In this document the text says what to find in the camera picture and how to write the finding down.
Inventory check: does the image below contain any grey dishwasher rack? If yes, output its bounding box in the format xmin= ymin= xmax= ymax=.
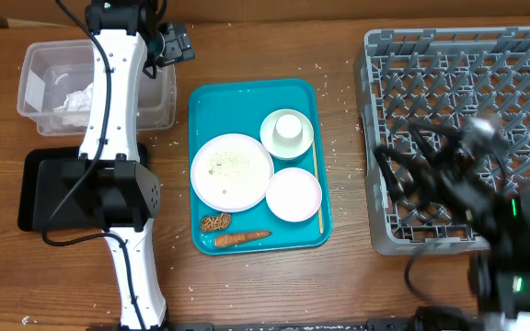
xmin=354 ymin=27 xmax=530 ymax=256

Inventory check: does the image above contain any white dirty plate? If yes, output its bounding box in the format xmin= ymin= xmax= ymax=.
xmin=190 ymin=133 xmax=274 ymax=212

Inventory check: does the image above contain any white napkin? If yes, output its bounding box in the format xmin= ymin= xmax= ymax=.
xmin=53 ymin=84 xmax=93 ymax=127

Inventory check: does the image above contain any teal plastic tray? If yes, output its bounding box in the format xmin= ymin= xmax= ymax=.
xmin=189 ymin=78 xmax=332 ymax=256

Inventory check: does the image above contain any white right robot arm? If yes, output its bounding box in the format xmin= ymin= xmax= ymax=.
xmin=374 ymin=118 xmax=530 ymax=330

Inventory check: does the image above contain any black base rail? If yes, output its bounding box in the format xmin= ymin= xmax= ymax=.
xmin=169 ymin=316 xmax=470 ymax=331

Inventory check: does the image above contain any wooden chopstick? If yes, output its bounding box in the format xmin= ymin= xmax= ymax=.
xmin=312 ymin=139 xmax=325 ymax=234

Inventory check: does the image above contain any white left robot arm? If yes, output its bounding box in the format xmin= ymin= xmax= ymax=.
xmin=34 ymin=1 xmax=195 ymax=330

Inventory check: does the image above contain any white cup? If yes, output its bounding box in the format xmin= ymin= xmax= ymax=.
xmin=273 ymin=114 xmax=303 ymax=145

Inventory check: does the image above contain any pink white bowl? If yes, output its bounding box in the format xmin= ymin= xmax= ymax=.
xmin=265 ymin=167 xmax=318 ymax=223

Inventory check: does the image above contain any orange carrot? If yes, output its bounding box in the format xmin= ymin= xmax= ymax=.
xmin=213 ymin=231 xmax=271 ymax=248

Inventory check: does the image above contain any black bin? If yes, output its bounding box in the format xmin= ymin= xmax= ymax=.
xmin=17 ymin=143 xmax=160 ymax=233

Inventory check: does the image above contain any clear plastic bin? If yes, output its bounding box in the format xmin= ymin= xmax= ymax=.
xmin=17 ymin=40 xmax=177 ymax=136

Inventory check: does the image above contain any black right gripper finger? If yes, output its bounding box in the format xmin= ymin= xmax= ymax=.
xmin=407 ymin=121 xmax=459 ymax=162
xmin=374 ymin=145 xmax=406 ymax=201

